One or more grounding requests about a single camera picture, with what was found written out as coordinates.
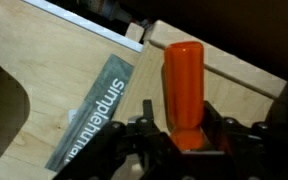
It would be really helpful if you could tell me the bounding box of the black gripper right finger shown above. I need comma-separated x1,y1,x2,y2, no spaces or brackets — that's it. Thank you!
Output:
202,102,288,180

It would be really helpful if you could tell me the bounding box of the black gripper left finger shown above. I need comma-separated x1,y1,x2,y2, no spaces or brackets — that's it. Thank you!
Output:
53,100,184,180

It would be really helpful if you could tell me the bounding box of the orange handled screwdriver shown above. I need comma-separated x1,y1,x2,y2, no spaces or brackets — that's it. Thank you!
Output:
164,41,204,150

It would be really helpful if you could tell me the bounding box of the wooden top drawer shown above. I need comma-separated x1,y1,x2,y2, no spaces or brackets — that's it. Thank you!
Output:
0,0,139,180

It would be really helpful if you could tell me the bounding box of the light wooden drawer cabinet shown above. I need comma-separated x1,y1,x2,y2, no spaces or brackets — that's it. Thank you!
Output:
113,20,287,132

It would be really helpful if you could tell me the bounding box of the grey simplehuman label card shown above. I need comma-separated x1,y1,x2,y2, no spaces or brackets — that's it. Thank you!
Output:
45,54,133,172

